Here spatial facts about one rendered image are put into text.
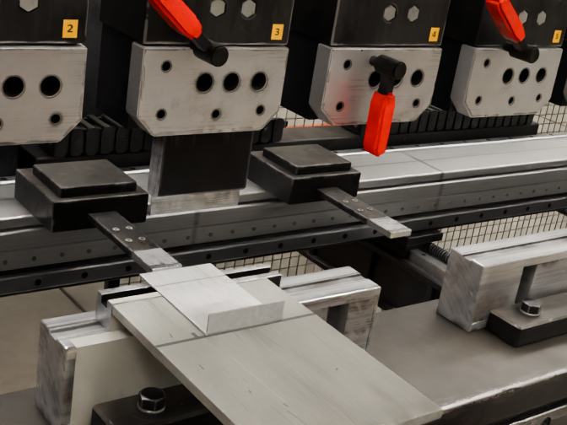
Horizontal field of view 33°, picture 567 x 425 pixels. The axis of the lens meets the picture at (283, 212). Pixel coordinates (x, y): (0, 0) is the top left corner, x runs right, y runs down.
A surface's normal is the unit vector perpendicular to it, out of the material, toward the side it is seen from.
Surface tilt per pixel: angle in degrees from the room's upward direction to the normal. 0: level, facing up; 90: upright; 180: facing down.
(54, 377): 90
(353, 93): 90
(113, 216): 0
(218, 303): 0
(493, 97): 90
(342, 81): 90
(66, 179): 0
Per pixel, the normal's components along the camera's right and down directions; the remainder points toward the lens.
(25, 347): 0.15, -0.92
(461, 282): -0.80, 0.10
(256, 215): 0.59, 0.37
